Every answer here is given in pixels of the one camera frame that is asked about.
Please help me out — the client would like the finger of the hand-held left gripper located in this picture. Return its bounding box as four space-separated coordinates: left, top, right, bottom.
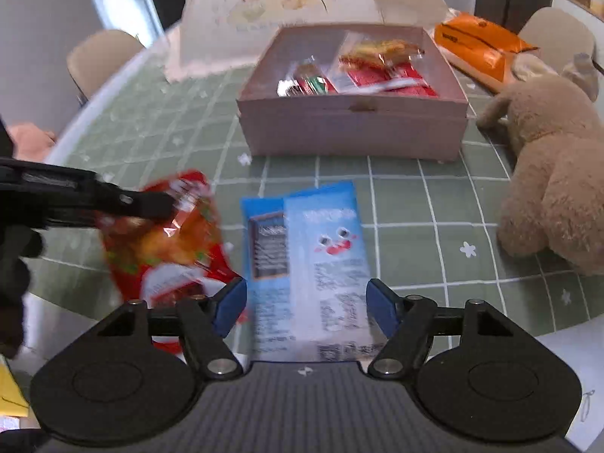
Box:
93 182 180 221

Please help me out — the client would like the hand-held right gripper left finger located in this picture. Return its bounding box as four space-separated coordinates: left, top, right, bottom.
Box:
97 277 248 381

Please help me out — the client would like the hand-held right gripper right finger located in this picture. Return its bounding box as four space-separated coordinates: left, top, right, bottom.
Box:
365 277 513 378

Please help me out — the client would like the large red white snack packet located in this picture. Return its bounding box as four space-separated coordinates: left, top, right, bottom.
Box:
97 170 248 354

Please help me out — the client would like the blue white snack packet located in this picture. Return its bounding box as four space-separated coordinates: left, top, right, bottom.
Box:
240 180 392 364

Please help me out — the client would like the pink cardboard box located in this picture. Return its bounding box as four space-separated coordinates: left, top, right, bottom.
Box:
236 23 469 161

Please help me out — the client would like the red green foil snack packet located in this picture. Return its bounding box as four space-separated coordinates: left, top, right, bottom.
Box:
277 57 338 97

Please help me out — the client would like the red snack packet green end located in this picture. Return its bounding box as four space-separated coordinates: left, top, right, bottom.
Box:
347 63 437 98

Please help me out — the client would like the round cookie clear packet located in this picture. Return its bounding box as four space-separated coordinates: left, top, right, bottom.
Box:
339 39 425 74

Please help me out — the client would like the person's left hand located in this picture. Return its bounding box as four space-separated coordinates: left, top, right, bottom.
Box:
0 225 45 358

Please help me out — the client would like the pink soft thing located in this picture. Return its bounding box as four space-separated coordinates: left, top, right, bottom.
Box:
7 123 57 161

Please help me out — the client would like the green checked tablecloth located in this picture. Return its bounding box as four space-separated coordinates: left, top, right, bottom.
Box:
28 7 604 354

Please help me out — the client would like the beige chair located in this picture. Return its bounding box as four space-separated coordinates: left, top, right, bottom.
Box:
66 29 147 105
516 7 596 76

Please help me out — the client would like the yellow paper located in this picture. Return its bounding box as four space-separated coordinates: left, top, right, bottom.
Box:
0 356 31 418

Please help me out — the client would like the white paper sheet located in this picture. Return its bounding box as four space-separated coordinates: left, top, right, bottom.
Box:
533 309 604 451

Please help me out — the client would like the beige plush toy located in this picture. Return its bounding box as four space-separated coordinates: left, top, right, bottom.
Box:
476 52 604 277

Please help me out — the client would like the orange tissue pack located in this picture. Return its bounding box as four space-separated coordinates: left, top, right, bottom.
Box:
433 12 539 92

